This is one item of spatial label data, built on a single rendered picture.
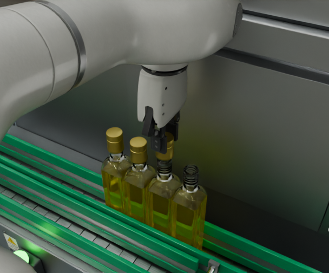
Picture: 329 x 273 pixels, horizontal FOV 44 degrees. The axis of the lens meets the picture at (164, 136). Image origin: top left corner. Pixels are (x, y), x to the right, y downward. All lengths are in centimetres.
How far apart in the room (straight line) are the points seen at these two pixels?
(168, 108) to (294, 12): 25
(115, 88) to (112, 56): 55
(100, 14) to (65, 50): 7
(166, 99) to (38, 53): 35
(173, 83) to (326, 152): 31
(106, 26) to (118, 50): 3
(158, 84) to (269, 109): 23
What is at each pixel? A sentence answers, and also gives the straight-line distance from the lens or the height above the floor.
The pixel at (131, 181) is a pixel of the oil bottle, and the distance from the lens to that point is 84.
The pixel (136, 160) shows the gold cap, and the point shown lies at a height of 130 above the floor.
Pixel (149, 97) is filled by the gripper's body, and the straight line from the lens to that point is 64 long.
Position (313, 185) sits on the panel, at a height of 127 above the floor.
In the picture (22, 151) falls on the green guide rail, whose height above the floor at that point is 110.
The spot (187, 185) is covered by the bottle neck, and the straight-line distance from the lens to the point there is 78.
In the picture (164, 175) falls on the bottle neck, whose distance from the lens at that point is 79.
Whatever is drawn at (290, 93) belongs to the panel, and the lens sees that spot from 74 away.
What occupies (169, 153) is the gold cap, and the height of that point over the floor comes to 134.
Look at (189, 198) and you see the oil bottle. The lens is 79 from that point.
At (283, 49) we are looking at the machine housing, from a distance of 71.
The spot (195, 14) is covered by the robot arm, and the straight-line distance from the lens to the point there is 49.
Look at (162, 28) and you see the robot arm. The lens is 47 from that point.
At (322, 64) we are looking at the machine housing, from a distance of 71.
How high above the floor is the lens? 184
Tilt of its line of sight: 39 degrees down
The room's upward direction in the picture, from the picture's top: straight up
